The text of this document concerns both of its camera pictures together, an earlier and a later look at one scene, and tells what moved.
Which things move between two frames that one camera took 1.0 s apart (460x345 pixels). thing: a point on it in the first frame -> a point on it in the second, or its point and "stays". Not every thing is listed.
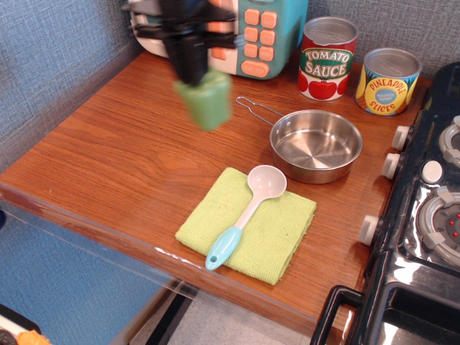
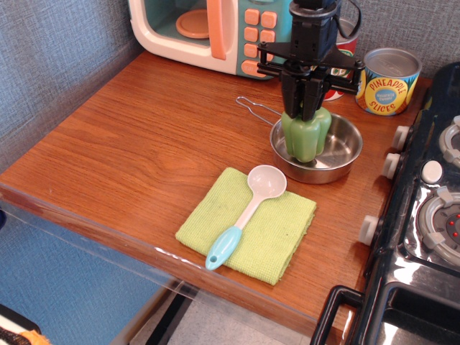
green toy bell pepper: x=210 y=100 -> x=306 y=139
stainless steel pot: x=311 y=146 stays
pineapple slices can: x=387 y=81 stays
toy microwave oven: x=273 y=31 stays
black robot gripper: x=198 y=21 -> x=310 y=52
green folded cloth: x=269 y=239 stays
